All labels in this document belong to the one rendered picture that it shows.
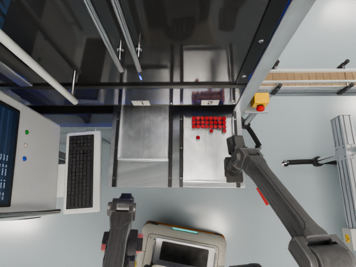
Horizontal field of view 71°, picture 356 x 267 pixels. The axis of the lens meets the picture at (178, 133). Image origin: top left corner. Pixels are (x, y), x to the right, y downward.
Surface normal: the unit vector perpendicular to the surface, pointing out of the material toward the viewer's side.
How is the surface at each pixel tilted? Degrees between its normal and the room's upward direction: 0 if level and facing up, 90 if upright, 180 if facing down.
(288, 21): 90
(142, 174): 0
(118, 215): 41
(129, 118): 0
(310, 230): 48
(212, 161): 0
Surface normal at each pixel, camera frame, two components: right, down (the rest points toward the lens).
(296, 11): 0.00, 0.97
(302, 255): -0.97, -0.04
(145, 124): -0.03, -0.26
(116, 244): 0.13, -0.81
